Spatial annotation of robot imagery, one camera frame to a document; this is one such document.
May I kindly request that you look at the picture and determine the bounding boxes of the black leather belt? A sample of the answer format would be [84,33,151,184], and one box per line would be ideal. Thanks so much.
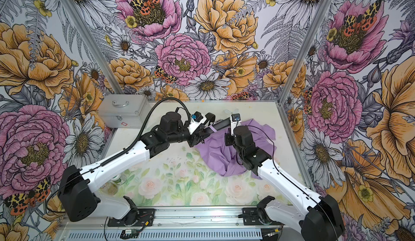
[203,113,231,134]

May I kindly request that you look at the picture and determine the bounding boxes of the purple trousers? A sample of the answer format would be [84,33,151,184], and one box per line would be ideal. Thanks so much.
[196,119,276,177]

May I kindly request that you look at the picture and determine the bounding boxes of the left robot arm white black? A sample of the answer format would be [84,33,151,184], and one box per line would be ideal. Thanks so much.
[57,111,215,226]

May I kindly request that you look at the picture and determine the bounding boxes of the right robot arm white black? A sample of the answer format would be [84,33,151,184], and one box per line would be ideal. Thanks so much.
[225,125,345,241]

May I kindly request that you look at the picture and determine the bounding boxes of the silver metal case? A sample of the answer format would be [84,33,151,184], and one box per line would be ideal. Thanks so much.
[97,94,151,129]

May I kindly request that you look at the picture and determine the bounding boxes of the green lid glass jar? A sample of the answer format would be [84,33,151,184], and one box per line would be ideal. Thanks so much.
[111,173,127,186]

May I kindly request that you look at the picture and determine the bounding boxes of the brown lid glass jar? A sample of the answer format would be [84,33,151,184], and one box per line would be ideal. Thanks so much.
[105,181,118,196]

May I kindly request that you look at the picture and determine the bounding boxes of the small green circuit board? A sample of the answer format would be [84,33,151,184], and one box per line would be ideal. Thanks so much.
[120,229,140,240]

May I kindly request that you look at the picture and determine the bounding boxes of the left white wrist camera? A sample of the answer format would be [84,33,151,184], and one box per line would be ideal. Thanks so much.
[188,111,206,135]

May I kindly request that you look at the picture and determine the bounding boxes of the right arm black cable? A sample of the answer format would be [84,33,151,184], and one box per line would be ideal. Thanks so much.
[239,124,339,241]

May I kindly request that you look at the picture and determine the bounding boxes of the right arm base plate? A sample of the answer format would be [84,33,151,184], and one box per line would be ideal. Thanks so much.
[238,207,279,226]

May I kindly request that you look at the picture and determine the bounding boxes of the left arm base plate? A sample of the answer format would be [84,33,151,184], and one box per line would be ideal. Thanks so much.
[107,208,156,227]

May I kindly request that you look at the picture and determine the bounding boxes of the aluminium front rail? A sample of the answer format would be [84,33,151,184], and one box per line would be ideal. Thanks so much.
[53,205,338,241]

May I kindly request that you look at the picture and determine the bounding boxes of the right aluminium corner post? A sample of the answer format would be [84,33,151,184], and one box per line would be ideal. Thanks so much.
[278,0,333,107]

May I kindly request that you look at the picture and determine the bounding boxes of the aluminium corner post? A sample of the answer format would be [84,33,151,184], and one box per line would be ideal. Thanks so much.
[278,0,333,107]
[60,0,124,94]

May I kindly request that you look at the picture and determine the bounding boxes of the left aluminium corner post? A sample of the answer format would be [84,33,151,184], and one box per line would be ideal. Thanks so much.
[60,0,124,94]

